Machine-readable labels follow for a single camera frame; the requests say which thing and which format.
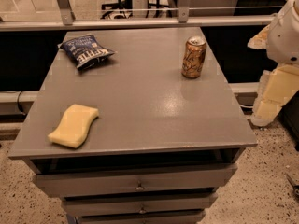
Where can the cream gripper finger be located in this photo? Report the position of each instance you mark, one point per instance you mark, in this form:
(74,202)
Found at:
(259,41)
(276,88)

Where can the blue chip bag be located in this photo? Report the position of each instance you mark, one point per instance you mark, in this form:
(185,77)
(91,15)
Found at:
(85,51)

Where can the yellow sponge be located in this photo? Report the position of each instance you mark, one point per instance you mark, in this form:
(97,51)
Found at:
(74,125)

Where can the gold soda can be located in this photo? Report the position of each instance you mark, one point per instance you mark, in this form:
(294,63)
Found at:
(194,56)

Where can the black office chair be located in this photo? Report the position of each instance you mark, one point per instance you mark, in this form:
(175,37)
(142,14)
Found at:
(120,5)

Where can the metal railing frame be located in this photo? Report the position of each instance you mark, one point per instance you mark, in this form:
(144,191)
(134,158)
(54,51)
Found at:
(44,15)

